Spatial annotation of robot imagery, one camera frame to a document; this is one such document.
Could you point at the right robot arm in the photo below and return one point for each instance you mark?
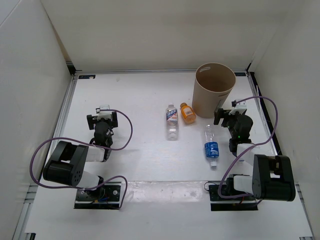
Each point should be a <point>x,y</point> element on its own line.
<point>272,176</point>

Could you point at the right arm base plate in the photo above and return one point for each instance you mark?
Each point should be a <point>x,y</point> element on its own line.
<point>218,204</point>

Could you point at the tan cylindrical bin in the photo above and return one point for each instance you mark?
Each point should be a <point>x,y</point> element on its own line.
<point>212,85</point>

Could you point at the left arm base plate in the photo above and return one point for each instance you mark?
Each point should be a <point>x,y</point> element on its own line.
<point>108,198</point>

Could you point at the clear bottle blue label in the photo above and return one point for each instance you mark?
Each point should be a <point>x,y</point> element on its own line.
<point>211,147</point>

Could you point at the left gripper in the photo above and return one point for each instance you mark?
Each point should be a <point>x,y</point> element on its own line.
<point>110,121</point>

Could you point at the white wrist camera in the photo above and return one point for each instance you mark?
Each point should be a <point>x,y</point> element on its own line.
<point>238,107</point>
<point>103,112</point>

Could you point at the clear bottle white label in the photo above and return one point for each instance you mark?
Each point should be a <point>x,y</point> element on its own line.
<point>172,122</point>

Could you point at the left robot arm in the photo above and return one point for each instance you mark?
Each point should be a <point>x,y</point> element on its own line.
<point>67,162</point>

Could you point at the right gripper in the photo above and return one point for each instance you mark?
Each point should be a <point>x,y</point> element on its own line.
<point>224,114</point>

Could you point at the orange plastic bottle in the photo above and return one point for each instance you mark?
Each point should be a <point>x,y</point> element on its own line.
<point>187,113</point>

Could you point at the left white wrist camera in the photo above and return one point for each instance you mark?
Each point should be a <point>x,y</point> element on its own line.
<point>103,112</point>

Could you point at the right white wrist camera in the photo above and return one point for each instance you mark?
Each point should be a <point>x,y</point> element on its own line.
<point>238,107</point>

